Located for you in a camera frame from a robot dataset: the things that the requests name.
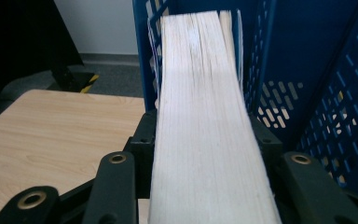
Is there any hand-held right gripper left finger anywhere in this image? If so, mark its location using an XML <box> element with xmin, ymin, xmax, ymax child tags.
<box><xmin>123</xmin><ymin>108</ymin><xmax>160</xmax><ymax>200</ymax></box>

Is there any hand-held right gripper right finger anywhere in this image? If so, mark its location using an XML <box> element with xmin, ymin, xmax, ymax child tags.
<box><xmin>247</xmin><ymin>112</ymin><xmax>284</xmax><ymax>183</ymax></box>

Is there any blue book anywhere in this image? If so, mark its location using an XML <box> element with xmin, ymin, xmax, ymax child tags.
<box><xmin>146</xmin><ymin>8</ymin><xmax>283</xmax><ymax>224</ymax></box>

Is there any blue file rack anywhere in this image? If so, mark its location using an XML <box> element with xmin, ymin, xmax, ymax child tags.
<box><xmin>131</xmin><ymin>0</ymin><xmax>358</xmax><ymax>200</ymax></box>

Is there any striped stand base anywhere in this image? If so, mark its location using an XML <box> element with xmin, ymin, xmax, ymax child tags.
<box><xmin>50</xmin><ymin>65</ymin><xmax>101</xmax><ymax>94</ymax></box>

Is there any black curtain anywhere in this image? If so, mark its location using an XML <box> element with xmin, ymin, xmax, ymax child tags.
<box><xmin>0</xmin><ymin>0</ymin><xmax>86</xmax><ymax>125</ymax></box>

